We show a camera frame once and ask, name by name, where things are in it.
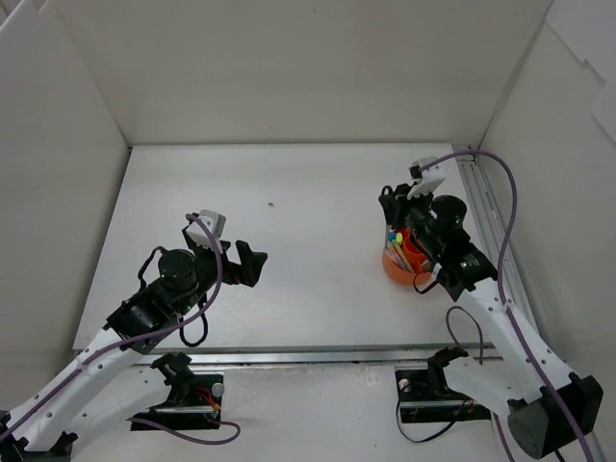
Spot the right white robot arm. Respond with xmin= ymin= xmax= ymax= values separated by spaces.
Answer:
xmin=378 ymin=184 xmax=603 ymax=459

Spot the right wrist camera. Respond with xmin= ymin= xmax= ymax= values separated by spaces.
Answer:
xmin=407 ymin=156 xmax=446 ymax=199

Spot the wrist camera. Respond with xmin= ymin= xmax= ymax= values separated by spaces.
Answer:
xmin=407 ymin=156 xmax=446 ymax=199
xmin=184 ymin=210 xmax=226 ymax=253

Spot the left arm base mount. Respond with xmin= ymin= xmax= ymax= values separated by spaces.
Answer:
xmin=130 ymin=352 xmax=223 ymax=432

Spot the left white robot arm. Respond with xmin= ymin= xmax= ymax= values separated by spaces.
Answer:
xmin=1 ymin=225 xmax=268 ymax=461

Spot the pale yellow pen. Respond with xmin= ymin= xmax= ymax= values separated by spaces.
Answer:
xmin=393 ymin=242 xmax=415 ymax=272

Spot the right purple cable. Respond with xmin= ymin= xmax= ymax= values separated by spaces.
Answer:
xmin=418 ymin=149 xmax=598 ymax=462

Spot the purple pen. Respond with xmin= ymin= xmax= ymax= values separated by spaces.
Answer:
xmin=386 ymin=248 xmax=406 ymax=270

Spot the aluminium rail right side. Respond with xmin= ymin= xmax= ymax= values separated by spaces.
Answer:
xmin=451 ymin=142 xmax=607 ymax=462

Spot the aluminium rail front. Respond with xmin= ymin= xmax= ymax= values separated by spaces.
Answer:
xmin=71 ymin=344 xmax=497 ymax=370

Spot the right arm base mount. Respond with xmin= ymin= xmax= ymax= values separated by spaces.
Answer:
xmin=395 ymin=346 xmax=491 ymax=444

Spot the orange round divided container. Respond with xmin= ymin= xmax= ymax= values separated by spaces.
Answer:
xmin=381 ymin=225 xmax=432 ymax=286

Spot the purple cable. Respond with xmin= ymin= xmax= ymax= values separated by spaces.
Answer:
xmin=0 ymin=215 xmax=242 ymax=444
xmin=418 ymin=149 xmax=598 ymax=462

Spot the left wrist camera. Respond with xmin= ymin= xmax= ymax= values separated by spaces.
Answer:
xmin=184 ymin=210 xmax=226 ymax=253

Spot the aluminium rail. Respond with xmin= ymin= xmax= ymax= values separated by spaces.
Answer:
xmin=451 ymin=142 xmax=607 ymax=462
xmin=71 ymin=344 xmax=497 ymax=370

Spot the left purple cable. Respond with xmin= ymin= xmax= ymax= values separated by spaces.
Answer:
xmin=0 ymin=215 xmax=242 ymax=444

